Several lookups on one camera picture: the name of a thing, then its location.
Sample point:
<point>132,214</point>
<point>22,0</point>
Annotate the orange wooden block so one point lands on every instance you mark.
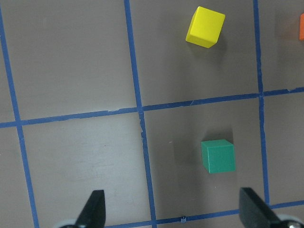
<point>301,27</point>

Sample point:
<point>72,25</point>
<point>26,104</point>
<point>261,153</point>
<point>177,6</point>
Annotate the yellow wooden block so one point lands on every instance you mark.
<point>205,27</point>

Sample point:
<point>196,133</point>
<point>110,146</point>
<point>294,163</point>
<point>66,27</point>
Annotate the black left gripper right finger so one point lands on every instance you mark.
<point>254,213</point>

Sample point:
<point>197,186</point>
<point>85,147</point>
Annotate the green wooden block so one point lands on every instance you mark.
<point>218,156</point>

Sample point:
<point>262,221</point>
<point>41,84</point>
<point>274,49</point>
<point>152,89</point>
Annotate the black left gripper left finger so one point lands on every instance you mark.
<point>93,213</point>

